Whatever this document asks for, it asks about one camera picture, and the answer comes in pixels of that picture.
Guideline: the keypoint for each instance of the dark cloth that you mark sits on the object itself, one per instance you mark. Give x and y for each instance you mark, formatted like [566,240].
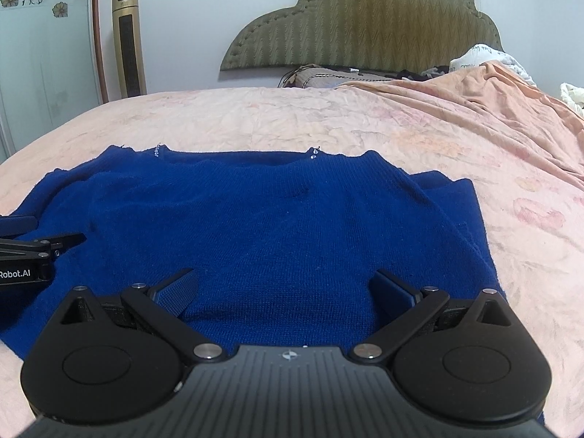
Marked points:
[415,74]

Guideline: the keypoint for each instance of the gold tower air conditioner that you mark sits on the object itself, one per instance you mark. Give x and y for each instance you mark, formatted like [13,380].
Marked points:
[129,45]

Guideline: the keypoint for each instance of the brown pillow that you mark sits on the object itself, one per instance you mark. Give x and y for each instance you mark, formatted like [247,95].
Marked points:
[319,76]

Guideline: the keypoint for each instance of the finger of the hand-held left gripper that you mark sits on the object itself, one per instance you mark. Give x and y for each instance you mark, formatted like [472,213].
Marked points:
[16,226]
[45,244]

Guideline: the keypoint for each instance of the flower patterned sliding door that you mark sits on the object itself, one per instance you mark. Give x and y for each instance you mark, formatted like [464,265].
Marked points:
[41,64]

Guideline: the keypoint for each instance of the blue beaded knit sweater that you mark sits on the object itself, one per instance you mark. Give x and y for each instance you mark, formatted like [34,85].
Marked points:
[283,237]

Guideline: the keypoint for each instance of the pink floral bed blanket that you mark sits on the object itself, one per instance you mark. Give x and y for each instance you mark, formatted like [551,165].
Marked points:
[273,118]

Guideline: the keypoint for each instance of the white quilt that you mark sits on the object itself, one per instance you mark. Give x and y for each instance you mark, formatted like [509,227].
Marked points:
[483,57]

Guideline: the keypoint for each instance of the white crumpled bedding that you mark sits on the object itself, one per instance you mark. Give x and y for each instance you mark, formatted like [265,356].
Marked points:
[574,96]

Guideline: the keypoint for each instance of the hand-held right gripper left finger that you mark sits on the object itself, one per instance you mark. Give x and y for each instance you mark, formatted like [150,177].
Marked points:
[179,293]

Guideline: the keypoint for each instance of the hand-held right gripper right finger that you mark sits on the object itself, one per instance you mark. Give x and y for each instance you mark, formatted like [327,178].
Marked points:
[388,299]

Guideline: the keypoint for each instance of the olive upholstered headboard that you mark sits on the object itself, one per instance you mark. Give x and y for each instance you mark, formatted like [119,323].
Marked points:
[378,23]

